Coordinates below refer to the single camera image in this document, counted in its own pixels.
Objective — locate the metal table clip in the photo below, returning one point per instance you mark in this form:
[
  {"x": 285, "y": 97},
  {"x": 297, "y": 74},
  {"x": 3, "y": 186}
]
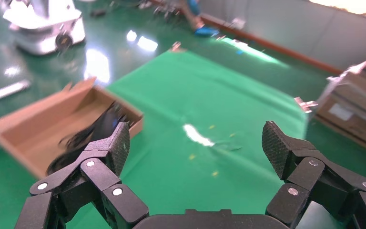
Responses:
[
  {"x": 176, "y": 47},
  {"x": 304, "y": 104}
]

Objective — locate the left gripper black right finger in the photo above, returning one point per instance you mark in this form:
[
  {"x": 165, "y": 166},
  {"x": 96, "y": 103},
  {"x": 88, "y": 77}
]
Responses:
[{"x": 306, "y": 177}]

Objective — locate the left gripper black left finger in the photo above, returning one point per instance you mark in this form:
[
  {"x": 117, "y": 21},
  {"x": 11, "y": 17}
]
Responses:
[{"x": 107, "y": 177}]

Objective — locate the blue floor object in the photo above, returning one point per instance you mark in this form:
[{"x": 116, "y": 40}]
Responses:
[{"x": 206, "y": 31}]

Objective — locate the stacked cardboard cartons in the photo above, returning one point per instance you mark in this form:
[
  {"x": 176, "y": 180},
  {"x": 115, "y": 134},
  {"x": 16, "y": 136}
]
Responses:
[{"x": 359, "y": 113}]

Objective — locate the open brown cardboard box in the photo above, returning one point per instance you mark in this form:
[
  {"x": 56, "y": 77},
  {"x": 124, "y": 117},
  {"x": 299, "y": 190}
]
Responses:
[{"x": 44, "y": 126}]

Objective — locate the white wheeled background robot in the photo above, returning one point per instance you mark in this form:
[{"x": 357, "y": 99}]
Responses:
[{"x": 44, "y": 34}]

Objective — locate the green table cloth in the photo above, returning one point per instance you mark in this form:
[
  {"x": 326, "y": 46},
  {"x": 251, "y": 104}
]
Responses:
[{"x": 202, "y": 94}]

